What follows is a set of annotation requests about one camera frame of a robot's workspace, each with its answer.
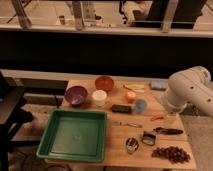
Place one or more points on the white cup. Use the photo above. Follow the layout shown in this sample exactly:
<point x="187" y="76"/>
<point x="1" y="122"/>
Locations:
<point x="99" y="97"/>

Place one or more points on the orange bowl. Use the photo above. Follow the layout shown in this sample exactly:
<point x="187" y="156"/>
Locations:
<point x="105" y="83"/>

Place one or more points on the small metal cup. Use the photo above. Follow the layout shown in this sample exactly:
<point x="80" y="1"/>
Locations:
<point x="131" y="145"/>

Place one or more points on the blue sponge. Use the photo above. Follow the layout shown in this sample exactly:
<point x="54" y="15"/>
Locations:
<point x="157" y="85"/>

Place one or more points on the orange handled tool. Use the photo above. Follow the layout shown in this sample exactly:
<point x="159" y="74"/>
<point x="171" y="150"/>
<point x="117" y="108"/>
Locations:
<point x="156" y="118"/>

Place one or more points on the purple bowl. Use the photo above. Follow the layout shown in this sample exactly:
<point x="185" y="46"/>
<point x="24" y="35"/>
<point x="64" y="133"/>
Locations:
<point x="76" y="95"/>

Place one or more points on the black rectangular block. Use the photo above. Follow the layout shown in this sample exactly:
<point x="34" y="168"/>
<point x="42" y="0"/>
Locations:
<point x="121" y="109"/>

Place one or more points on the orange fruit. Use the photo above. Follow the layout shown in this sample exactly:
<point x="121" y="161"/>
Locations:
<point x="130" y="96"/>

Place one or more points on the black chair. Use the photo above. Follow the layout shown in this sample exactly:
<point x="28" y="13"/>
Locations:
<point x="12" y="117"/>

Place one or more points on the wooden spoon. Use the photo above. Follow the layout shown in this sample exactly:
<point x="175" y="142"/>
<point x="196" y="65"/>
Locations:
<point x="135" y="87"/>

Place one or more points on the metal fork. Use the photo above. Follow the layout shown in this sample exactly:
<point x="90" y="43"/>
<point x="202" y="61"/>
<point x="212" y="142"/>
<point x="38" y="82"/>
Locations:
<point x="127" y="124"/>

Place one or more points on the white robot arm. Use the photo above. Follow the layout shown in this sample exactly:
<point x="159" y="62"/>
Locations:
<point x="190" y="85"/>

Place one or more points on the green plastic tray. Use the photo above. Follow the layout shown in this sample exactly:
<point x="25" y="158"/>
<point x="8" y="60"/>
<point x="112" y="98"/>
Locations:
<point x="74" y="135"/>

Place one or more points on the brown pile of raisins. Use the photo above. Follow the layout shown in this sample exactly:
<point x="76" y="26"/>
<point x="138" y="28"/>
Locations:
<point x="172" y="153"/>

